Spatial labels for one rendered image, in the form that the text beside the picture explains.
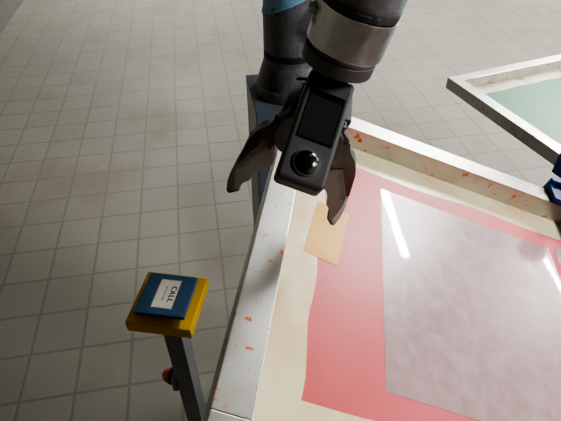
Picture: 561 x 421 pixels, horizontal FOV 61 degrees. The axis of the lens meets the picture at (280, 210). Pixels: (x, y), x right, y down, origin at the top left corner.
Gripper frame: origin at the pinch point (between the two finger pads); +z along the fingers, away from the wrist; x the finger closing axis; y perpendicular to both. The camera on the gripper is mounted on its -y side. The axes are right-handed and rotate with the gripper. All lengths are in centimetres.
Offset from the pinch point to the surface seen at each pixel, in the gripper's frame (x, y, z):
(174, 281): 12.7, 15.9, 41.3
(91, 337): 47, 57, 153
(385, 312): -15.7, -6.1, 5.3
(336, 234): -8.7, 4.3, 5.0
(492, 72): -63, 117, 18
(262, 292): -0.1, -11.6, 1.2
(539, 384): -35.9, -9.2, 6.0
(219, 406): 1.3, -24.3, 1.1
